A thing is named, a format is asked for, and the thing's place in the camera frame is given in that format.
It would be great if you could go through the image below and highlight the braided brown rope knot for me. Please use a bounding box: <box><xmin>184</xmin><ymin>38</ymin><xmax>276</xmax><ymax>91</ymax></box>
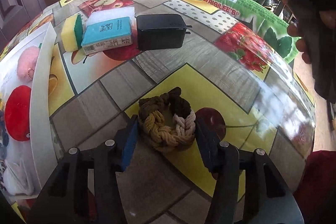
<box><xmin>138</xmin><ymin>87</ymin><xmax>196</xmax><ymax>153</ymax></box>

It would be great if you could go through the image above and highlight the red plush ball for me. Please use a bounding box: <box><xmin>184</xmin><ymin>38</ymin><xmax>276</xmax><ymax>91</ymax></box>
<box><xmin>5</xmin><ymin>85</ymin><xmax>31</xmax><ymax>141</ymax></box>

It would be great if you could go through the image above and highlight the yellow green sponge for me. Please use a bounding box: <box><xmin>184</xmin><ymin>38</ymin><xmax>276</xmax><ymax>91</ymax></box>
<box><xmin>61</xmin><ymin>14</ymin><xmax>83</xmax><ymax>52</ymax></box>

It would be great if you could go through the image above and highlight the person's right hand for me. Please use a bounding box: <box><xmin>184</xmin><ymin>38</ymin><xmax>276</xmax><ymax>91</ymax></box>
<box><xmin>287</xmin><ymin>10</ymin><xmax>335</xmax><ymax>64</ymax></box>

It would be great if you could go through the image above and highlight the green Wrigley's gum pillow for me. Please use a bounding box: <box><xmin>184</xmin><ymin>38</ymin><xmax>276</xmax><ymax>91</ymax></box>
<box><xmin>203</xmin><ymin>0</ymin><xmax>298</xmax><ymax>63</ymax></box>

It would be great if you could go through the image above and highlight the blue grey knitted toy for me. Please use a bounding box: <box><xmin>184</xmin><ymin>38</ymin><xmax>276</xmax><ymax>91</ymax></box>
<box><xmin>0</xmin><ymin>111</ymin><xmax>9</xmax><ymax>160</ymax></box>

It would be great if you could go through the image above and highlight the white shallow tray box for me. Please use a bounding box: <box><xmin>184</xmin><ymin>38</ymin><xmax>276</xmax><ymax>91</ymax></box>
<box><xmin>1</xmin><ymin>23</ymin><xmax>58</xmax><ymax>200</ymax></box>

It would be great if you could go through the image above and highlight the pink plush ball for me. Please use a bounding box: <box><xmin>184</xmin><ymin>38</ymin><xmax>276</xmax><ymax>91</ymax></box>
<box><xmin>17</xmin><ymin>46</ymin><xmax>40</xmax><ymax>83</ymax></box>

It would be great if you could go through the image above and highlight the fruit pattern tablecloth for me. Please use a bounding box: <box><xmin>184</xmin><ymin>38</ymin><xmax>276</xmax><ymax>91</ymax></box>
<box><xmin>1</xmin><ymin>0</ymin><xmax>315</xmax><ymax>223</ymax></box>

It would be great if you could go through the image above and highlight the teal small box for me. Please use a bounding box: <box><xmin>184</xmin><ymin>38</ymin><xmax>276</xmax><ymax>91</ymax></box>
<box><xmin>81</xmin><ymin>16</ymin><xmax>133</xmax><ymax>56</ymax></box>

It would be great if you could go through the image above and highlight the black power adapter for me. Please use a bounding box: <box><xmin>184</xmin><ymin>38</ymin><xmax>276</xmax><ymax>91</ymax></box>
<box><xmin>136</xmin><ymin>14</ymin><xmax>192</xmax><ymax>51</ymax></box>

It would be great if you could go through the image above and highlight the white foam block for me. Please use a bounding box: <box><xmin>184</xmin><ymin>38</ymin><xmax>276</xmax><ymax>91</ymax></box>
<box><xmin>85</xmin><ymin>6</ymin><xmax>136</xmax><ymax>27</ymax></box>

